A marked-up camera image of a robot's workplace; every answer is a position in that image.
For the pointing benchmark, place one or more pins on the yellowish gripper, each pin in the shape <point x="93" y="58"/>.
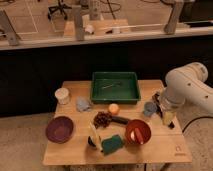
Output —
<point x="168" y="114"/>

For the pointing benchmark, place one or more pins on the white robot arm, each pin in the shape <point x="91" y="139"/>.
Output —
<point x="185" y="83"/>

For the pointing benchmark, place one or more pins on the red bowl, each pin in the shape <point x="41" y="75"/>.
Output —
<point x="144" y="129"/>

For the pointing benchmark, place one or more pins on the carrot in red bowl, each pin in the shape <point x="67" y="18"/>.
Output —
<point x="139" y="136"/>

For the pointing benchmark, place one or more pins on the yellow banana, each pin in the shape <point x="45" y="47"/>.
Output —
<point x="95" y="136"/>

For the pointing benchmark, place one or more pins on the purple bowl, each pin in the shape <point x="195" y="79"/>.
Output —
<point x="59" y="129"/>

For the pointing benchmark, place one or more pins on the blue-grey mug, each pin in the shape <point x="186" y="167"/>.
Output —
<point x="149" y="108"/>

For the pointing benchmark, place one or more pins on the dark green cucumber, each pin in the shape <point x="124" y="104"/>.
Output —
<point x="120" y="120"/>

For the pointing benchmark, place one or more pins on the orange fruit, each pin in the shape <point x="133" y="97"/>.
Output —
<point x="114" y="109"/>

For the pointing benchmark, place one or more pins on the green sponge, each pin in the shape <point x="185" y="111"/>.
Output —
<point x="112" y="144"/>

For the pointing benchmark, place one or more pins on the bunch of dark grapes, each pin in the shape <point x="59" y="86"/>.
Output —
<point x="102" y="119"/>

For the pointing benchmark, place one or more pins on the green plastic tray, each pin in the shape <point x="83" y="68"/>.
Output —
<point x="114" y="87"/>

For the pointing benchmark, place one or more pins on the crumpled grey cloth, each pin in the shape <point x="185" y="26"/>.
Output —
<point x="83" y="104"/>

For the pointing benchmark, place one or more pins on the white cup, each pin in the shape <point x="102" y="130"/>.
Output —
<point x="62" y="95"/>

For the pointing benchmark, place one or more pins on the black office chair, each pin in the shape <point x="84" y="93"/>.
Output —
<point x="61" y="7"/>

